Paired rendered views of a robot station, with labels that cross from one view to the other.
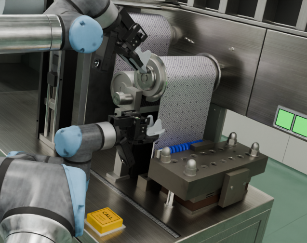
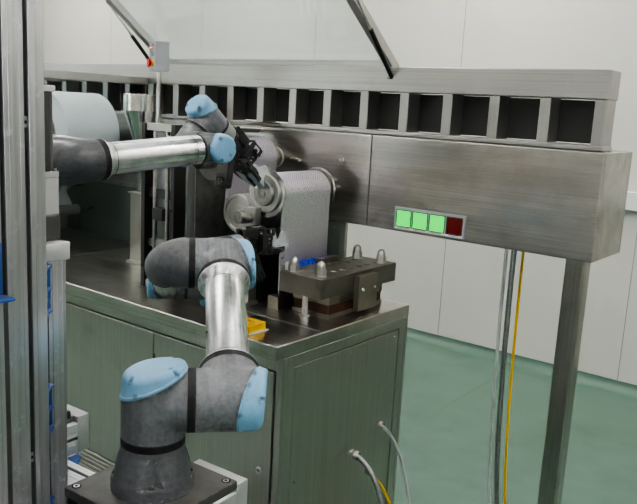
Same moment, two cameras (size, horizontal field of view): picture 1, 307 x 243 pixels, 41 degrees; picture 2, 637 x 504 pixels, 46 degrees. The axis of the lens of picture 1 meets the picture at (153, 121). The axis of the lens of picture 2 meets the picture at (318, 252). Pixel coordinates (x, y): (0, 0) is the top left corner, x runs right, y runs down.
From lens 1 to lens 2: 110 cm
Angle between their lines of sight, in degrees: 11
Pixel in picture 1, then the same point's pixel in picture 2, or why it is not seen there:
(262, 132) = (404, 296)
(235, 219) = (371, 320)
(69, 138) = not seen: hidden behind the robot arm
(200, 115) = (321, 230)
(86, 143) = not seen: hidden behind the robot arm
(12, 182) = (202, 248)
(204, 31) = (311, 146)
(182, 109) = (302, 222)
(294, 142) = (448, 302)
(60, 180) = (234, 244)
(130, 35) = (248, 151)
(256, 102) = (374, 208)
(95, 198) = not seen: hidden behind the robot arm
